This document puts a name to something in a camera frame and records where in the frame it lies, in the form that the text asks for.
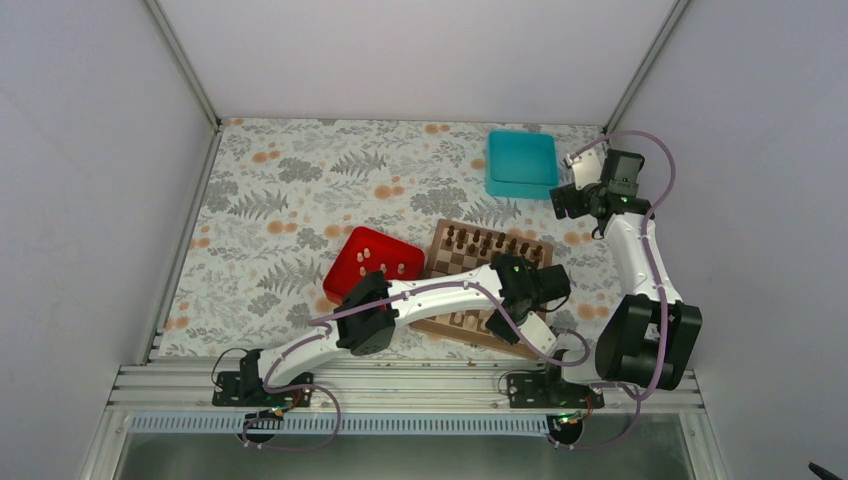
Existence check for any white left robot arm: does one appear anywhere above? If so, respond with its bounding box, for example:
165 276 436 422
212 254 571 407

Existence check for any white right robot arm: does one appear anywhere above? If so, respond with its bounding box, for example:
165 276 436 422
511 149 703 408

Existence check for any wooden chessboard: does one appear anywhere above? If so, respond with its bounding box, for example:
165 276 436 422
411 219 554 359

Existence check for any teal square plastic bin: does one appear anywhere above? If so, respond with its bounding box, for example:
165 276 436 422
484 130 559 200

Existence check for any red square plastic tray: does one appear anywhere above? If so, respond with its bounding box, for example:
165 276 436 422
323 227 426 304

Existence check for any floral patterned table mat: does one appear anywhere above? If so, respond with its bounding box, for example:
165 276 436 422
159 118 622 358

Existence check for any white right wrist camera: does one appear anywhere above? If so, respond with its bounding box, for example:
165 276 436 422
565 148 605 190

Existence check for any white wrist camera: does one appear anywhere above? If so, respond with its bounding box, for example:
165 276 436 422
518 311 557 358
565 148 605 190

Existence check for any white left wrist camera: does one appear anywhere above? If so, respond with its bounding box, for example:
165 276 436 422
518 311 557 358

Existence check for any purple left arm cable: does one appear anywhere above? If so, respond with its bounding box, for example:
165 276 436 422
239 281 592 455

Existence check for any right aluminium frame post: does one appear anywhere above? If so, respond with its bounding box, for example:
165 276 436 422
603 0 693 133

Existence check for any aluminium front rail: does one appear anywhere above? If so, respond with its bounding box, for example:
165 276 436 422
82 360 726 479

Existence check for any aluminium corner frame post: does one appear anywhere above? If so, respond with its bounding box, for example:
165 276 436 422
141 0 221 131

